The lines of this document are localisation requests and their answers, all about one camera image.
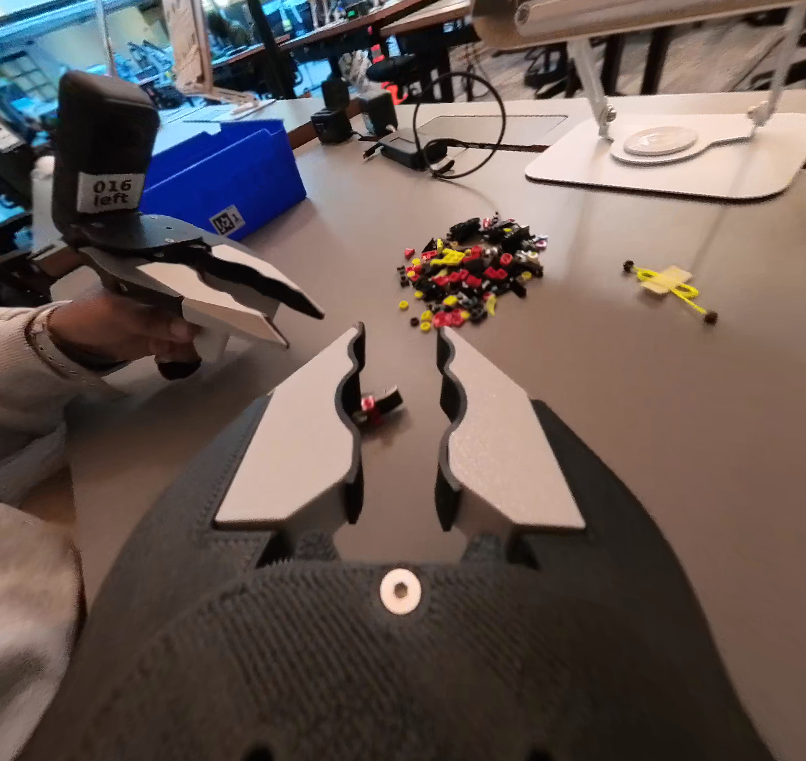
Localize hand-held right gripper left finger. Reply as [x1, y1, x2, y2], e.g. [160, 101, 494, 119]
[213, 322, 367, 532]

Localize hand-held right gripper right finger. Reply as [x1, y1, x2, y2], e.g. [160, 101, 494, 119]
[434, 327, 588, 536]

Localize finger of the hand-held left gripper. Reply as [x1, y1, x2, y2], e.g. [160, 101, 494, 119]
[134, 261, 290, 363]
[192, 241, 325, 321]

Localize black lego car assembly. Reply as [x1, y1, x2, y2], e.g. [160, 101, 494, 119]
[353, 385, 404, 428]

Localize pile of lego pieces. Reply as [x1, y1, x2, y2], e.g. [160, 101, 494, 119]
[395, 210, 547, 332]

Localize person's left hand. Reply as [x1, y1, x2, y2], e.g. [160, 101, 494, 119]
[47, 289, 205, 381]

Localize white paper sheets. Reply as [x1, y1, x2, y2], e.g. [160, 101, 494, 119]
[154, 99, 278, 141]

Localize blue plastic bin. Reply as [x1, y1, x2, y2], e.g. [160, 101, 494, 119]
[140, 118, 308, 242]

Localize brown board sign stand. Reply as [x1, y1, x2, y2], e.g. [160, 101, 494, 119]
[157, 0, 278, 116]

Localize black office chair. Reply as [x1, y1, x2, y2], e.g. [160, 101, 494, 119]
[365, 52, 416, 104]

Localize background wooden desk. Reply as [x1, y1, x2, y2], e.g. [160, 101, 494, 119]
[277, 0, 479, 60]

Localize grey table hatch cover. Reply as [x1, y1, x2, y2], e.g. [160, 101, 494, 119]
[416, 114, 570, 151]

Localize white metal screen stand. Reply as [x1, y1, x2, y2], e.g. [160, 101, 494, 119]
[507, 0, 806, 203]

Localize black metal post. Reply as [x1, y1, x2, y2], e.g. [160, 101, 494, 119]
[227, 0, 300, 101]

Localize black cable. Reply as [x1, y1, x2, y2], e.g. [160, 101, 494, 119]
[412, 71, 508, 180]

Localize yellow lego cord black ends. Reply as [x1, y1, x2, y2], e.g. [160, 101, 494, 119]
[622, 259, 720, 325]

